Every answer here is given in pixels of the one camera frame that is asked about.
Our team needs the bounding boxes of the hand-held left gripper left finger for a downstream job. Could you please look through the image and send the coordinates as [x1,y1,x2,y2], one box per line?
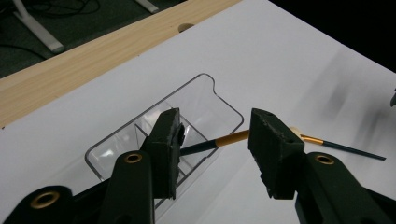
[140,106,185,200]

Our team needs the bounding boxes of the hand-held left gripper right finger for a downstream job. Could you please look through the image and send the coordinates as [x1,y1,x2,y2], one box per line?
[247,107,306,201]

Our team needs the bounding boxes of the slim makeup brush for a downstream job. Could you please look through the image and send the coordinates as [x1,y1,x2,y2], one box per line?
[179,129,250,157]

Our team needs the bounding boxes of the clear plastic organizer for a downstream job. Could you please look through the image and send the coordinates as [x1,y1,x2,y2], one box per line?
[84,73,246,218]

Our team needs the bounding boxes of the round-head makeup brush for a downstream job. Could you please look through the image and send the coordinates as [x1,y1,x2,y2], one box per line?
[290,125,388,161]

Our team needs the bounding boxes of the wooden table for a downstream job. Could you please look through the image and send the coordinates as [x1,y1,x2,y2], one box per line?
[0,0,242,129]

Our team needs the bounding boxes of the white desk frame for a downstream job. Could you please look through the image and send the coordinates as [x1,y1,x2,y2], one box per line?
[12,0,160,53]

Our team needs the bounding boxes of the curved black floor cable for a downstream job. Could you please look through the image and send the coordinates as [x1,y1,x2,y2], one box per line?
[0,43,48,61]

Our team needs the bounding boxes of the tangled black floor cables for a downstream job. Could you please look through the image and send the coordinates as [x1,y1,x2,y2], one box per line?
[29,0,101,17]

